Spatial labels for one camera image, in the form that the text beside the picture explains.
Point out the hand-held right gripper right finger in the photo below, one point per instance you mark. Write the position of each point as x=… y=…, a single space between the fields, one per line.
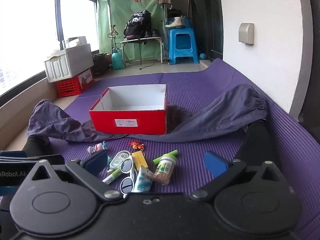
x=215 y=165

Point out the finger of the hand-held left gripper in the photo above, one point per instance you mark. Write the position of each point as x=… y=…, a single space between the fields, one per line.
x=45 y=159

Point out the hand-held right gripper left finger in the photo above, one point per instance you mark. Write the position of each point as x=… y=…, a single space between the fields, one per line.
x=96 y=161

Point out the pink figurine toy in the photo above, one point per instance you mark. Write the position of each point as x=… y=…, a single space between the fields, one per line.
x=101 y=146

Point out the white glue bottle green label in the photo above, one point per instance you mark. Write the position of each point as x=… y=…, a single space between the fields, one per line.
x=111 y=177

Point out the pale green correction tape dispenser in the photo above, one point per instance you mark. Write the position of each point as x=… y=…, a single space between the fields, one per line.
x=118 y=158

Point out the white sunglasses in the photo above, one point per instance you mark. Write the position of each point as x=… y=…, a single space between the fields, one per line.
x=126 y=166

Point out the small yellow carton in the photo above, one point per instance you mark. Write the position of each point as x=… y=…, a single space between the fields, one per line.
x=138 y=158

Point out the green marker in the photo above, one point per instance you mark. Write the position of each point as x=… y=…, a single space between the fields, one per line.
x=172 y=153

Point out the white and teal tube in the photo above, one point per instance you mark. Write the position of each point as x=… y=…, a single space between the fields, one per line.
x=143 y=180

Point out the red cardboard shoe box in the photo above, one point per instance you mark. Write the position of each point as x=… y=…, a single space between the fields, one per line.
x=130 y=122

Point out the clear pill bottle green cap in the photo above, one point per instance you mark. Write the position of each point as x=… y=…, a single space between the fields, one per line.
x=163 y=171

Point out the person's left hand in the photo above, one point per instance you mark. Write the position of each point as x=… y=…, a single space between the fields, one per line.
x=8 y=190

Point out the person's left leg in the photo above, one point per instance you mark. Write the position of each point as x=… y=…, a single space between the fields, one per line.
x=35 y=146

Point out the person's leg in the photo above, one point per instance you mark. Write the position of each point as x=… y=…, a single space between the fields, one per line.
x=35 y=146
x=257 y=140

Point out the person's right leg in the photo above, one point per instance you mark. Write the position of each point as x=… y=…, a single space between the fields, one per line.
x=257 y=140

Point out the person's dusky purple trousers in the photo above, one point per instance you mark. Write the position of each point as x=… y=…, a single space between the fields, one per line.
x=225 y=112

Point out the red plastic crate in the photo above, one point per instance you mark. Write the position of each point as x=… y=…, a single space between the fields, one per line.
x=68 y=87

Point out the purple foam mat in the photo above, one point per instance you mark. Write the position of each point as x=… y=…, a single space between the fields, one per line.
x=200 y=85

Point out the red printed carton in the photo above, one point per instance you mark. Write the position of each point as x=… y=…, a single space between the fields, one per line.
x=86 y=78

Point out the dark basket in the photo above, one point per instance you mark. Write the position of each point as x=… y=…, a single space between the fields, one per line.
x=99 y=63

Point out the white folding crate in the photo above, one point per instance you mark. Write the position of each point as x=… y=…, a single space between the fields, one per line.
x=67 y=62

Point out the teal spray bottle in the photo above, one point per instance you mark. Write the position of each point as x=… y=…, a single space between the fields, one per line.
x=117 y=60

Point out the blue ball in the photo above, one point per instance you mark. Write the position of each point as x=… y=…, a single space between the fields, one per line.
x=202 y=56

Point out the blue plastic stool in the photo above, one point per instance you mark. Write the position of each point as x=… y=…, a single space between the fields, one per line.
x=182 y=45

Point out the white folding table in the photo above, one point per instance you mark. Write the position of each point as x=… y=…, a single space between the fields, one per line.
x=140 y=40

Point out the wooden clothes hanger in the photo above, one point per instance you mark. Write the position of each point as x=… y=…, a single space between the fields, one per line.
x=113 y=33

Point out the black shoe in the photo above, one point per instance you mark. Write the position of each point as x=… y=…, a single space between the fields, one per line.
x=148 y=33
x=156 y=33

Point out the black backpack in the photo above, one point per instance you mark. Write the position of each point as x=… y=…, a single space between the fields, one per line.
x=138 y=23

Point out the white boot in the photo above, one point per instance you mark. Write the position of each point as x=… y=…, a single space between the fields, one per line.
x=176 y=22

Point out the green fabric wardrobe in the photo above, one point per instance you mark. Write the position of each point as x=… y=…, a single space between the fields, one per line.
x=117 y=12

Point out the beige wall outlet cover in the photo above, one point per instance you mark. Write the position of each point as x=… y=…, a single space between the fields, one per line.
x=246 y=33

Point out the dark window frame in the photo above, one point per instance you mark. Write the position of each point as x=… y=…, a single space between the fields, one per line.
x=58 y=17

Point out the dark door frame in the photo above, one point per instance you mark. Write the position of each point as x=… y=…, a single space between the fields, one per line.
x=215 y=17

